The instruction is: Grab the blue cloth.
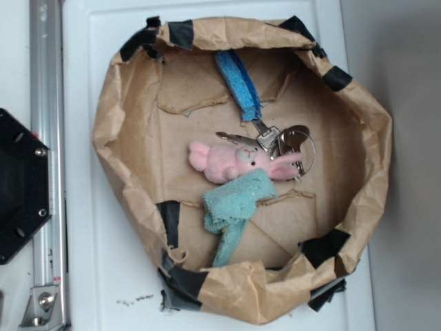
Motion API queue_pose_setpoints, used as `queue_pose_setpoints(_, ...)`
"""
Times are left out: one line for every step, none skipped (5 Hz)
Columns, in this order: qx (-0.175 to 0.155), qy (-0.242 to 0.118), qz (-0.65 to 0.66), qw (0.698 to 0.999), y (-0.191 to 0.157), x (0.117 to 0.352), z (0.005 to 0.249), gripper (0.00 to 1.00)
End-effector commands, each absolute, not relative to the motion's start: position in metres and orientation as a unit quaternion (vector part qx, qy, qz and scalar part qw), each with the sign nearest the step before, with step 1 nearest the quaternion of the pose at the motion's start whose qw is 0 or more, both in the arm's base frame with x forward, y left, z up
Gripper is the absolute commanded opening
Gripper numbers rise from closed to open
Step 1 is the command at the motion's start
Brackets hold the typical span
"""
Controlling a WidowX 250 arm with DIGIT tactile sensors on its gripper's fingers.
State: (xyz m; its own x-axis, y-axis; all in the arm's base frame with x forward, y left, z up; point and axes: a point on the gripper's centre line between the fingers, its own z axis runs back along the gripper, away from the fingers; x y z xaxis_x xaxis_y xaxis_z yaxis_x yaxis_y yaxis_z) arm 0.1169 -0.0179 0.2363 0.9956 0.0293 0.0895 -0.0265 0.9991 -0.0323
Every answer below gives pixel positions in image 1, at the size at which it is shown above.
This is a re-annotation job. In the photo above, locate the aluminium frame rail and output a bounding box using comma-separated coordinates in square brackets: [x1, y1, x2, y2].
[30, 1, 70, 330]

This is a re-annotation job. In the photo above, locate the light blue cloth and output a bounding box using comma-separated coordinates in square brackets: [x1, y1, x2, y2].
[203, 169, 278, 268]

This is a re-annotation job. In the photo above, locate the white tray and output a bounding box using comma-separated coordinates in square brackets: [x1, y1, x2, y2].
[61, 0, 378, 331]

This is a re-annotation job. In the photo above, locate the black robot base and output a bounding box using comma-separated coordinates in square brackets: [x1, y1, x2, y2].
[0, 108, 51, 265]

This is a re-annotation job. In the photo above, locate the silver key bunch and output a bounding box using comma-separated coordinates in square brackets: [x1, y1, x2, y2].
[216, 119, 317, 182]

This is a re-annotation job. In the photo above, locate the metal corner bracket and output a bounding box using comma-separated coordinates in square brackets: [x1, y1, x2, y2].
[18, 285, 63, 330]

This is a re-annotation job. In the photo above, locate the pink plush bunny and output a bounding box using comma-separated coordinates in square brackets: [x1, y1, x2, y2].
[189, 141, 302, 184]

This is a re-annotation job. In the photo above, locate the blue sponge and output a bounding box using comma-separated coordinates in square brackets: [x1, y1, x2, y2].
[215, 50, 262, 121]

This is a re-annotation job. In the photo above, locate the brown paper bag bin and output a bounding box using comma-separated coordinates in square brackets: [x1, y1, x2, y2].
[93, 17, 392, 325]

